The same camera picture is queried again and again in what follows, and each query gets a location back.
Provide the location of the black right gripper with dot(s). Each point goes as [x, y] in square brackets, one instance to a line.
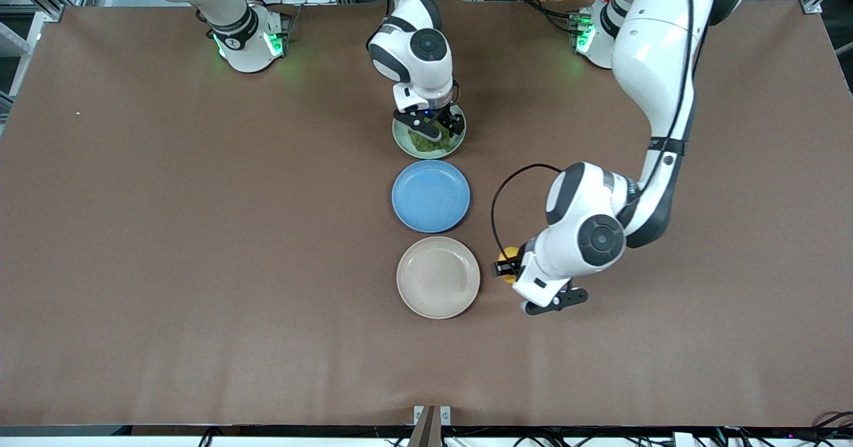
[454, 120]

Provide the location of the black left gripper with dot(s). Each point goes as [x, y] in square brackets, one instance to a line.
[501, 268]

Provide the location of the yellow lemon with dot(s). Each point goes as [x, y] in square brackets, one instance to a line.
[510, 252]

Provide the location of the green lettuce leaf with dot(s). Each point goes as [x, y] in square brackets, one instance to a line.
[421, 144]

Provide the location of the light green plate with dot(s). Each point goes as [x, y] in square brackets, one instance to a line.
[402, 139]

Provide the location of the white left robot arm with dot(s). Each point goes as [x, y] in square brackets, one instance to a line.
[653, 54]

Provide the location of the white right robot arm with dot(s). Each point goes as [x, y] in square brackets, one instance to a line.
[416, 67]

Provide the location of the beige plate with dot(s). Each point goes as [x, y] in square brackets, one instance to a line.
[438, 277]

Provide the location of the blue plate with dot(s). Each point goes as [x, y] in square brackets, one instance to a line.
[430, 196]

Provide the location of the small white box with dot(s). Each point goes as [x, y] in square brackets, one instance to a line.
[683, 440]

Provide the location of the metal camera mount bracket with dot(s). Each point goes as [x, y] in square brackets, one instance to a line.
[432, 427]

